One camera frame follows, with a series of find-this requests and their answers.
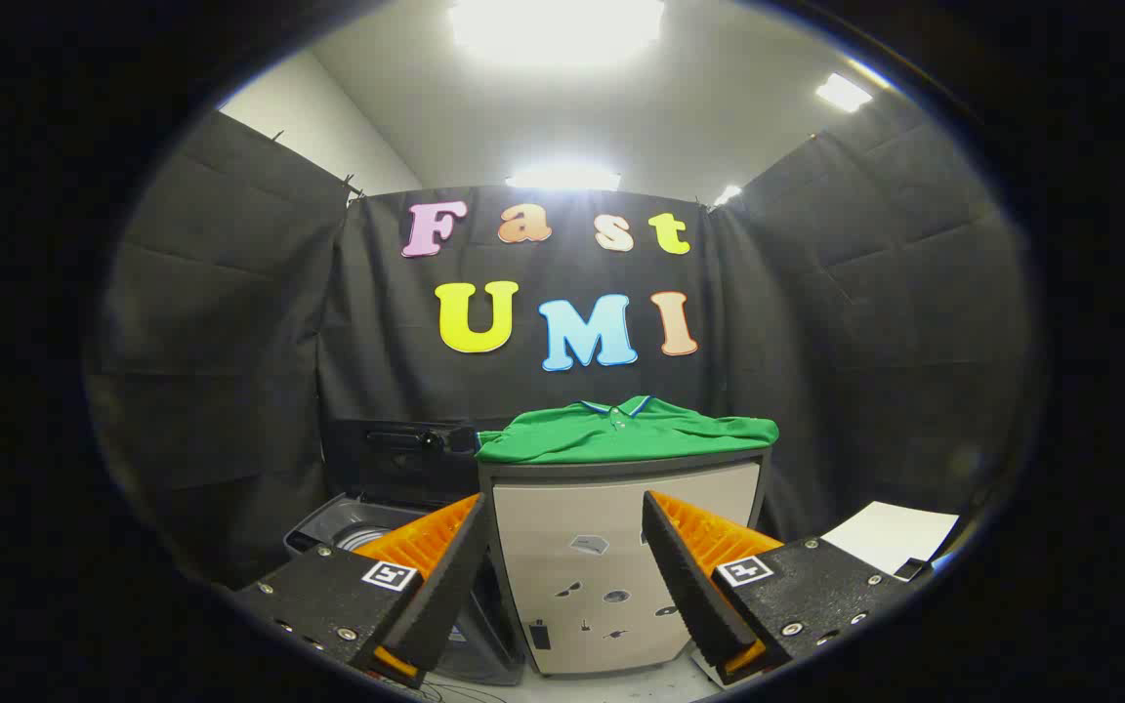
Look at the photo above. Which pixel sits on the beige and grey cabinet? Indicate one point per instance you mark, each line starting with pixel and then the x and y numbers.
pixel 572 508

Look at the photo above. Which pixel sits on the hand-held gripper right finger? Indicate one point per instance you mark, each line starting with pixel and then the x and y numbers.
pixel 689 586

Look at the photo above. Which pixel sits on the dark grey washing machine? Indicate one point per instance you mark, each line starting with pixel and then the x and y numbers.
pixel 328 522

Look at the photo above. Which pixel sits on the black backdrop cloth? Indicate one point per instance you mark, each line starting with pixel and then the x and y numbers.
pixel 377 342

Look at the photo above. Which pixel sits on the white sheet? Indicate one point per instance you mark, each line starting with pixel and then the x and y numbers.
pixel 890 532

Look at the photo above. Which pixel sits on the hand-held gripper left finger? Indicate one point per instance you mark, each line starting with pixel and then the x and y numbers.
pixel 445 586

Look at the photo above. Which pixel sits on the green polo shirt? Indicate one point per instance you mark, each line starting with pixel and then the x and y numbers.
pixel 621 434

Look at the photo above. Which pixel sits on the large ceiling light panel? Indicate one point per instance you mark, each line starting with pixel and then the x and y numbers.
pixel 558 24

